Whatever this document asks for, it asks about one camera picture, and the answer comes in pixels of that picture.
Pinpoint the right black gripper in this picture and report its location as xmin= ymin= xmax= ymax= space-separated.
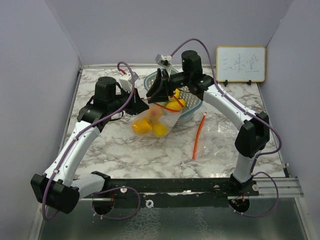
xmin=145 ymin=69 xmax=190 ymax=104

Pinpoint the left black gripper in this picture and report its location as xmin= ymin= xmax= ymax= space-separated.
xmin=108 ymin=86 xmax=150 ymax=116

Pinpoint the yellow apple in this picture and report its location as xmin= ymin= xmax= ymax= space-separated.
xmin=169 ymin=88 xmax=180 ymax=102

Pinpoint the orange tangerine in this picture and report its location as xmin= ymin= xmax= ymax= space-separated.
xmin=147 ymin=108 xmax=163 ymax=121

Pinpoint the yellow bell pepper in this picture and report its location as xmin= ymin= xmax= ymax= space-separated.
xmin=131 ymin=118 xmax=152 ymax=135

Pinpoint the clear zip bag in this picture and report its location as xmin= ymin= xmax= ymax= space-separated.
xmin=192 ymin=112 xmax=238 ymax=161
xmin=131 ymin=99 xmax=186 ymax=138

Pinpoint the blue plastic basket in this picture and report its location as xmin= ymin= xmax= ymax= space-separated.
xmin=144 ymin=71 xmax=202 ymax=128

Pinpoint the orange bell pepper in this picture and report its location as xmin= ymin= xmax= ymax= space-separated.
xmin=152 ymin=122 xmax=169 ymax=137

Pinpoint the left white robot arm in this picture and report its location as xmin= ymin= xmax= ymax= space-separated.
xmin=30 ymin=74 xmax=149 ymax=220

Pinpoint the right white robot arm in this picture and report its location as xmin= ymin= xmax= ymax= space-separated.
xmin=146 ymin=50 xmax=270 ymax=196

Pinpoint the yellow mango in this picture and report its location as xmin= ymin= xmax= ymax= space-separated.
xmin=166 ymin=99 xmax=186 ymax=111

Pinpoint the small whiteboard with writing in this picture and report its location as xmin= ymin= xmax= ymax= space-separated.
xmin=216 ymin=46 xmax=266 ymax=83

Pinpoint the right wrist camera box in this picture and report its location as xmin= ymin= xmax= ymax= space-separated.
xmin=155 ymin=54 xmax=173 ymax=68

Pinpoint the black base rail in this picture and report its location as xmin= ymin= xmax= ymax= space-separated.
xmin=85 ymin=177 xmax=259 ymax=209

